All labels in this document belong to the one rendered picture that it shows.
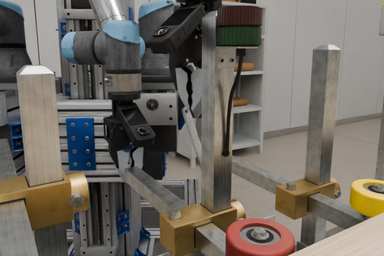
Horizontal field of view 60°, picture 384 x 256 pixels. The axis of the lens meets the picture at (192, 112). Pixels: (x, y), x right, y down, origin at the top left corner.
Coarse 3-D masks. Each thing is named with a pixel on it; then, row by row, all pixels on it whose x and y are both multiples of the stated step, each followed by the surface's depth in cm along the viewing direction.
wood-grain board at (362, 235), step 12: (360, 228) 42; (372, 228) 42; (324, 240) 39; (336, 240) 39; (348, 240) 39; (360, 240) 39; (372, 240) 39; (300, 252) 37; (312, 252) 37; (324, 252) 37; (336, 252) 37; (348, 252) 37; (360, 252) 37; (372, 252) 37
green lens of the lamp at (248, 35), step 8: (224, 32) 43; (232, 32) 42; (240, 32) 42; (248, 32) 42; (256, 32) 43; (224, 40) 43; (232, 40) 43; (240, 40) 42; (248, 40) 43; (256, 40) 43
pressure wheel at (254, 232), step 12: (228, 228) 41; (240, 228) 41; (252, 228) 41; (264, 228) 41; (276, 228) 41; (228, 240) 38; (240, 240) 38; (252, 240) 39; (264, 240) 39; (276, 240) 38; (288, 240) 38; (228, 252) 39; (240, 252) 37; (252, 252) 36; (264, 252) 36; (276, 252) 36; (288, 252) 36
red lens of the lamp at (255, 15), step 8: (224, 8) 43; (232, 8) 42; (240, 8) 42; (248, 8) 42; (256, 8) 42; (224, 16) 43; (232, 16) 42; (240, 16) 42; (248, 16) 42; (256, 16) 42; (224, 24) 43; (232, 24) 42; (240, 24) 42; (248, 24) 42; (256, 24) 43
